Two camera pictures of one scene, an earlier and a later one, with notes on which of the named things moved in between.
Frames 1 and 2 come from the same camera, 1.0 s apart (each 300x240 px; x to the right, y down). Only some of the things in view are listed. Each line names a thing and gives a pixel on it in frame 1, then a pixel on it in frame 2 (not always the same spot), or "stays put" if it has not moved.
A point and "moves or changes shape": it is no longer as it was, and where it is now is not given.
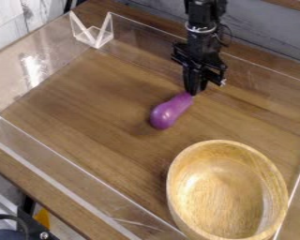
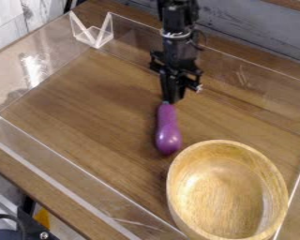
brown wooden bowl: x=227 y=192 stays put
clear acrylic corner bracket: x=92 y=36 stays put
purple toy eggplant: x=167 y=112 moves or changes shape
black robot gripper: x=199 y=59 to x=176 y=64
